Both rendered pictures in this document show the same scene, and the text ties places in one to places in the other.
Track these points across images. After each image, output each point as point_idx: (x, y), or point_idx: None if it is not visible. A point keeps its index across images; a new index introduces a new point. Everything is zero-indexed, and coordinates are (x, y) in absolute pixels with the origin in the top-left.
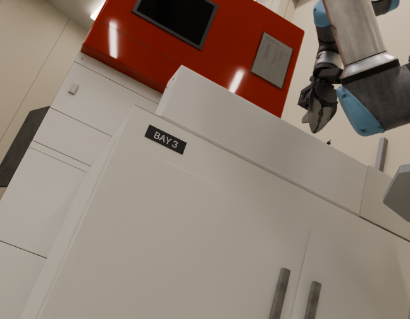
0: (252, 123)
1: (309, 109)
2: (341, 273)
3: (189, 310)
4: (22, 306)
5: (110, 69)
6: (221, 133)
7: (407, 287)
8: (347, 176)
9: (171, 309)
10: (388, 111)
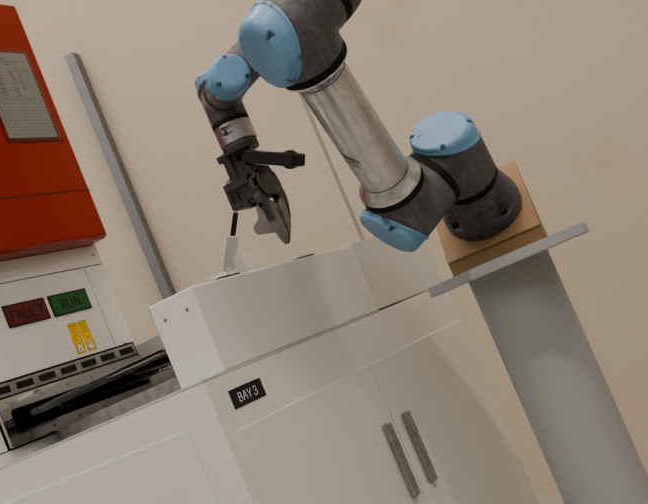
0: (272, 294)
1: (268, 218)
2: (406, 383)
3: None
4: None
5: None
6: (266, 335)
7: (437, 345)
8: (350, 275)
9: None
10: (434, 222)
